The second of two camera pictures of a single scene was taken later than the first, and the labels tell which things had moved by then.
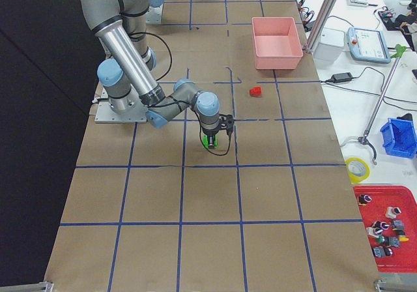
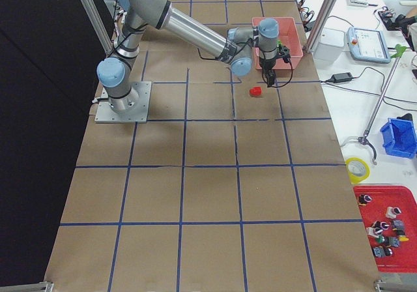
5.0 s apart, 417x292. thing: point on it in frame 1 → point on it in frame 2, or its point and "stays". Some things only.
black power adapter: (342, 77) stays
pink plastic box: (277, 45) stays
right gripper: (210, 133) → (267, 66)
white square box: (330, 45) stays
